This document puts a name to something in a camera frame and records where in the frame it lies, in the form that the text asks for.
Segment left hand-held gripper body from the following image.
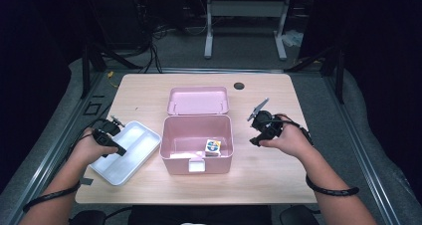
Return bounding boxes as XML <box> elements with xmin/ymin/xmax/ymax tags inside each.
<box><xmin>92</xmin><ymin>114</ymin><xmax>126</xmax><ymax>144</ymax></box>

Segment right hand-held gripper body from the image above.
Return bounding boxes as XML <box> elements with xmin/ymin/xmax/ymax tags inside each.
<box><xmin>246</xmin><ymin>98</ymin><xmax>284</xmax><ymax>140</ymax></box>

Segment white divided tray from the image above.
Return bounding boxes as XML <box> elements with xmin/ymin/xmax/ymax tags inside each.
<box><xmin>89</xmin><ymin>119</ymin><xmax>163</xmax><ymax>187</ymax></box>

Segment small white printed box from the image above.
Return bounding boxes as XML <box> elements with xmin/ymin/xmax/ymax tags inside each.
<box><xmin>204</xmin><ymin>138</ymin><xmax>223</xmax><ymax>158</ymax></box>

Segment pink storage box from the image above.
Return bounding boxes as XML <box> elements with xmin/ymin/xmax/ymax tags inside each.
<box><xmin>159</xmin><ymin>86</ymin><xmax>235</xmax><ymax>176</ymax></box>

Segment person's left hand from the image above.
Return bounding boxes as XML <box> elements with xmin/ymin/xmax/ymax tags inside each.
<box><xmin>71</xmin><ymin>127</ymin><xmax>119</xmax><ymax>168</ymax></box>

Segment person's right hand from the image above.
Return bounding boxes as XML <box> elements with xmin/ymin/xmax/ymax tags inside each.
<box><xmin>258</xmin><ymin>113</ymin><xmax>315</xmax><ymax>161</ymax></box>

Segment yellow tag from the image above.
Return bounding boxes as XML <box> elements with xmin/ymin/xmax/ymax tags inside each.
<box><xmin>105</xmin><ymin>71</ymin><xmax>119</xmax><ymax>89</ymax></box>

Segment black stand leg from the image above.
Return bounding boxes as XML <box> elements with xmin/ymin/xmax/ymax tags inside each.
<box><xmin>319</xmin><ymin>44</ymin><xmax>346</xmax><ymax>105</ymax></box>
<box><xmin>81</xmin><ymin>44</ymin><xmax>107</xmax><ymax>100</ymax></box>

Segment clear plastic bag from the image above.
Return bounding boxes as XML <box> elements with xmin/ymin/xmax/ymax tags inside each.
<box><xmin>281</xmin><ymin>30</ymin><xmax>305</xmax><ymax>49</ymax></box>

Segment person's black clothing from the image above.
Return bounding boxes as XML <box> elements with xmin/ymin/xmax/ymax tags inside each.
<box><xmin>128</xmin><ymin>204</ymin><xmax>274</xmax><ymax>225</ymax></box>

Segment metal floor rail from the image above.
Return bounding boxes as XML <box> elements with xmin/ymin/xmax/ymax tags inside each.
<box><xmin>0</xmin><ymin>73</ymin><xmax>105</xmax><ymax>225</ymax></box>
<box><xmin>322</xmin><ymin>74</ymin><xmax>404</xmax><ymax>225</ymax></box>

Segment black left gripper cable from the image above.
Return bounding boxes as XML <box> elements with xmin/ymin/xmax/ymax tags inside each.
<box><xmin>22</xmin><ymin>117</ymin><xmax>113</xmax><ymax>214</ymax></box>

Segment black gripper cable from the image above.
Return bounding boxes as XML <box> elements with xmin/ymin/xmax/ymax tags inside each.
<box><xmin>22</xmin><ymin>117</ymin><xmax>113</xmax><ymax>214</ymax></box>
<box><xmin>265</xmin><ymin>112</ymin><xmax>360</xmax><ymax>197</ymax></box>

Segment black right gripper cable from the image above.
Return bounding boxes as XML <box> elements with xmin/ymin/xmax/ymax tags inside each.
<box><xmin>265</xmin><ymin>112</ymin><xmax>360</xmax><ymax>197</ymax></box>

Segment black cable bundle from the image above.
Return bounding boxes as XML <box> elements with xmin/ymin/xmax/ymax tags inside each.
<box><xmin>99</xmin><ymin>20</ymin><xmax>164</xmax><ymax>75</ymax></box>

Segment white metal desk frame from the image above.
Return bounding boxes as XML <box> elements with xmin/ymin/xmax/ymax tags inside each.
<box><xmin>203</xmin><ymin>0</ymin><xmax>293</xmax><ymax>61</ymax></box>

